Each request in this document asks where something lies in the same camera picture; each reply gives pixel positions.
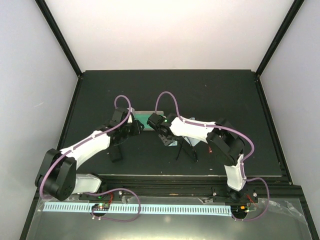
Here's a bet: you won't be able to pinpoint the light blue cleaning cloth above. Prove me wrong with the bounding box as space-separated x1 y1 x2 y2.
164 139 178 147

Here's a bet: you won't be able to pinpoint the grey glasses case green lining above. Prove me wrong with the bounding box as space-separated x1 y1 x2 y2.
128 109 155 131

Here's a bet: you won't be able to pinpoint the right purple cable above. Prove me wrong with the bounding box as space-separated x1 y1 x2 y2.
154 91 256 181

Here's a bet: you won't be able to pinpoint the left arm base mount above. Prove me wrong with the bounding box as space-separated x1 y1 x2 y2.
78 190 123 220

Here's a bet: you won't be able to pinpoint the black sunglasses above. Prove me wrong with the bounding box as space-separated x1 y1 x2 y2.
175 138 199 163

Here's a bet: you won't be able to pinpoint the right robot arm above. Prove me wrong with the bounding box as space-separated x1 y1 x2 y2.
147 113 247 202

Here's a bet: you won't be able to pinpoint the white slotted cable duct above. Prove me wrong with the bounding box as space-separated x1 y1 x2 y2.
42 202 232 217

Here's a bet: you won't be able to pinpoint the red thin-frame glasses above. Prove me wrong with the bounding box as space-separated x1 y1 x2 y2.
208 146 213 154

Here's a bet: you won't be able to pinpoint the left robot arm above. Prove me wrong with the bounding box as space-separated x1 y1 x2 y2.
34 107 144 201

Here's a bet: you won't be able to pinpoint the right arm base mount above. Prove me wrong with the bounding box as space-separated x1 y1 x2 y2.
211 185 258 220

